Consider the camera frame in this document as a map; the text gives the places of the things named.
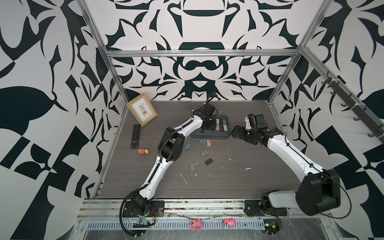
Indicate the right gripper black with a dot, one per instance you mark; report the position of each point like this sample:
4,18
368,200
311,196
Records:
242,130

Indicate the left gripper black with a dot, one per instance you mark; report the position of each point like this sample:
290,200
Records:
213,120

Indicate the dark grey storage tray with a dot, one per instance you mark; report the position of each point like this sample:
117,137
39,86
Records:
208,134

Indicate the grey-blue eraser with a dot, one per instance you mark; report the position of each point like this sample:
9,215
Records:
204,152

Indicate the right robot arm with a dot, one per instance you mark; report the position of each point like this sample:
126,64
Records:
320,189

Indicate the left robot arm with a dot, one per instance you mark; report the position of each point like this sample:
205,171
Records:
169,150

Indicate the red yellow toy fish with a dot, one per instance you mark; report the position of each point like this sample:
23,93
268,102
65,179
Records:
143,151

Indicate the black remote control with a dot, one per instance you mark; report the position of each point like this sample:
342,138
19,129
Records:
135,136

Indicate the small circuit board right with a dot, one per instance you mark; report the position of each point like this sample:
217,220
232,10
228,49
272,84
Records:
272,228

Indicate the small circuit board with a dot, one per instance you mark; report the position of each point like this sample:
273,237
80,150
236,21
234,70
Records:
272,228
144,223

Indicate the pink toy right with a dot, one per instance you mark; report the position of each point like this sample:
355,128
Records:
229,223

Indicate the pink toy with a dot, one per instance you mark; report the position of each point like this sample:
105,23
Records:
229,223
196,224

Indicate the pink toy left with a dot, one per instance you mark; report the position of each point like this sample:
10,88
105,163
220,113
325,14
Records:
196,224

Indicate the small circuit board left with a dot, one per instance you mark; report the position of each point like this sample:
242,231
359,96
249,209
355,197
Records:
144,223

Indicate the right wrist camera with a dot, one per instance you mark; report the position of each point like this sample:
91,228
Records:
249,122

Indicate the wooden picture frame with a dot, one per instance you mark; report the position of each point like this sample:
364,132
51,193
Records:
142,109

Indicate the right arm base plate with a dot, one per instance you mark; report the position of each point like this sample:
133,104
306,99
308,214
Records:
255,208

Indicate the white slotted cable duct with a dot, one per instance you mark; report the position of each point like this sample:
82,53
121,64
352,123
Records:
182,224

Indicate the black wall hook rail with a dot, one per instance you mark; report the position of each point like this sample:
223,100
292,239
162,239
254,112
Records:
352,102

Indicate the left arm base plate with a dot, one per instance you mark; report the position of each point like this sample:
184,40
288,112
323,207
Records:
153,208

